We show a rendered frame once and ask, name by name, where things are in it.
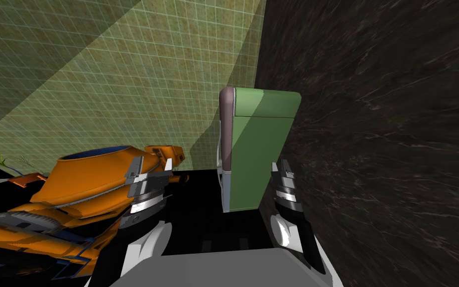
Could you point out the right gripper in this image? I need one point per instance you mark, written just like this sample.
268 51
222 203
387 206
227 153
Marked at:
285 184

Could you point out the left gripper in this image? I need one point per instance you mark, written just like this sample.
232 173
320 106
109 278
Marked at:
148 185

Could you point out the green box-shaped appliance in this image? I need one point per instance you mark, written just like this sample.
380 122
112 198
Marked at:
255 151

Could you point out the orange stand mixer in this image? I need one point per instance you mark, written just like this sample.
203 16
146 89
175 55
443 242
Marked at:
86 179

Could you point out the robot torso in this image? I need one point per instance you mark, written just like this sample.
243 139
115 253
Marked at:
221 269

